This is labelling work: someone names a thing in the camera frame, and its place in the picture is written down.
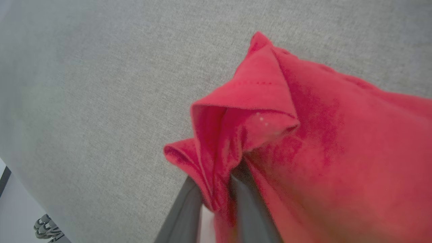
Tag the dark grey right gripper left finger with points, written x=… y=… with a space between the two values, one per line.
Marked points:
x=184 y=219

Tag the red Bulls basketball jersey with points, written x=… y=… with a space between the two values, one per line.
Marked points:
x=337 y=152

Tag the black bar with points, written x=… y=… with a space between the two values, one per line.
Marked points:
x=4 y=182

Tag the grey fabric sofa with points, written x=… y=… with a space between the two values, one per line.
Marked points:
x=101 y=101

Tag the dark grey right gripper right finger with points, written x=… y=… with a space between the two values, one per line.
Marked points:
x=251 y=219

